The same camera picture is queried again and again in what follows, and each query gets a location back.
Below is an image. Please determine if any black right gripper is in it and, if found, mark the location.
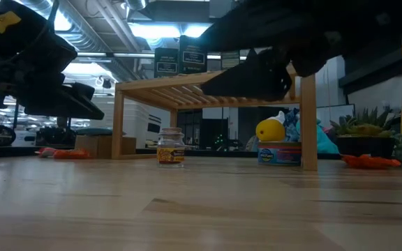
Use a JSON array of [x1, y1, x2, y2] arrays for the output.
[[200, 33, 331, 102]]

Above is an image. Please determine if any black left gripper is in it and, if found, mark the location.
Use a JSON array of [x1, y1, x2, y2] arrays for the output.
[[0, 0, 106, 121]]

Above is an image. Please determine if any oregano jar with green lid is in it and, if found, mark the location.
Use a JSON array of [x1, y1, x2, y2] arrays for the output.
[[221, 50, 241, 70]]

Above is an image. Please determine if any green pepper spice tin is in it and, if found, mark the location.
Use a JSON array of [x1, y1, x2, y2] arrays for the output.
[[179, 34, 208, 75], [154, 47, 180, 78]]

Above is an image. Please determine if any small glass spice jar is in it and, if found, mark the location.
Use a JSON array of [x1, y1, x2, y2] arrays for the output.
[[156, 127, 186, 169]]

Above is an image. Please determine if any wooden slatted shelf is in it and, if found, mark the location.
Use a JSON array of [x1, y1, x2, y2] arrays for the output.
[[112, 68, 319, 172]]

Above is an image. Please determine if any yellow lemon juice bottle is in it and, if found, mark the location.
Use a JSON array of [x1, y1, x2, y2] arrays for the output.
[[255, 110, 286, 142]]

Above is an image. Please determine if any small orange candy packet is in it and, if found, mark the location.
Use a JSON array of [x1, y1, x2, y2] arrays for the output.
[[35, 146, 57, 158], [52, 149, 91, 160]]

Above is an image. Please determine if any overhead light bar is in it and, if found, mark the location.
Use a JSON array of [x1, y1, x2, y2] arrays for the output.
[[77, 51, 223, 61]]

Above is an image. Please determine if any stack of white bins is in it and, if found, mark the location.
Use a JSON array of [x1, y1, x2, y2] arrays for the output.
[[89, 96, 172, 149]]

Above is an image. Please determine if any blue tuna can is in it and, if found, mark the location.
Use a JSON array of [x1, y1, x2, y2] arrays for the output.
[[257, 141, 303, 167]]

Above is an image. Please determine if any potted succulent plant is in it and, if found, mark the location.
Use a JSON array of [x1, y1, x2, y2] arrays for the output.
[[329, 106, 402, 170]]

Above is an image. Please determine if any orange Reese's candy packet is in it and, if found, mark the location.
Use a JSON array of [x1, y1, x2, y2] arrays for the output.
[[340, 153, 402, 171]]

